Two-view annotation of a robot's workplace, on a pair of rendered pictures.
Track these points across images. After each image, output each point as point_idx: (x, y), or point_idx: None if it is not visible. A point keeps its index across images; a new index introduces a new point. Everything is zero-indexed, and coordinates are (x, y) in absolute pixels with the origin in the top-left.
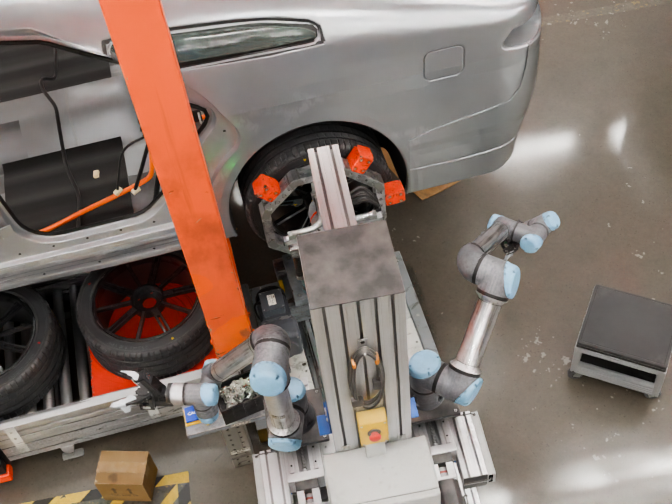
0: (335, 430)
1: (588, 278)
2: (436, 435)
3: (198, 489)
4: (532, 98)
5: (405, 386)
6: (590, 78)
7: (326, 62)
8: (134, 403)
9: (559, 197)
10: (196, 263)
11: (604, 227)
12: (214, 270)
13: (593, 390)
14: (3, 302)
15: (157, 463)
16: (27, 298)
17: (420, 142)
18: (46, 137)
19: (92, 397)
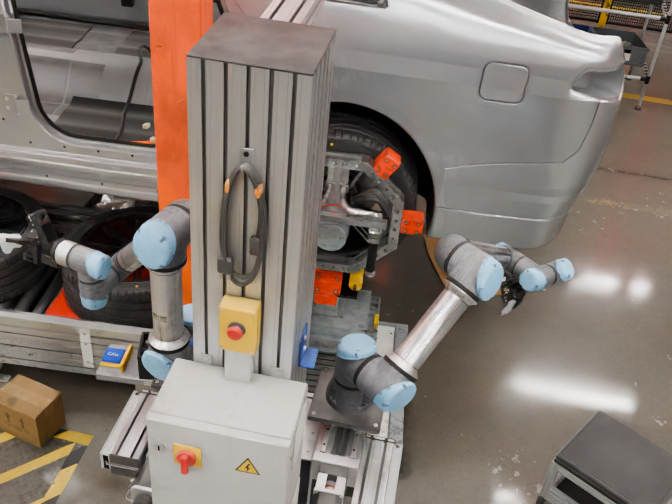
0: (196, 317)
1: None
2: (343, 449)
3: (92, 456)
4: (596, 257)
5: (292, 273)
6: (661, 261)
7: (382, 31)
8: (15, 241)
9: (591, 342)
10: (165, 161)
11: (630, 384)
12: (182, 180)
13: None
14: (11, 212)
15: (69, 417)
16: (31, 211)
17: (456, 175)
18: (122, 87)
19: (33, 313)
